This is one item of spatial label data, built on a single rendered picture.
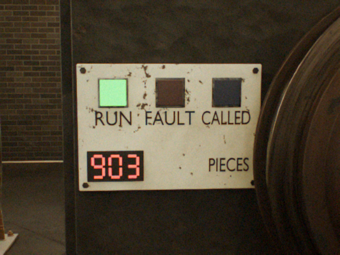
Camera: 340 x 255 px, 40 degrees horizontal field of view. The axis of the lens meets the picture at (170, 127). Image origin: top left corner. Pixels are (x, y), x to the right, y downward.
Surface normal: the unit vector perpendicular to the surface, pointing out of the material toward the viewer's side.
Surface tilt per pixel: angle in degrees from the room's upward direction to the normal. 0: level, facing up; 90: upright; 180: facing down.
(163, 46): 90
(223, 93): 90
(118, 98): 90
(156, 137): 90
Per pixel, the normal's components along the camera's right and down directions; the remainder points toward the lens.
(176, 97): 0.07, 0.11
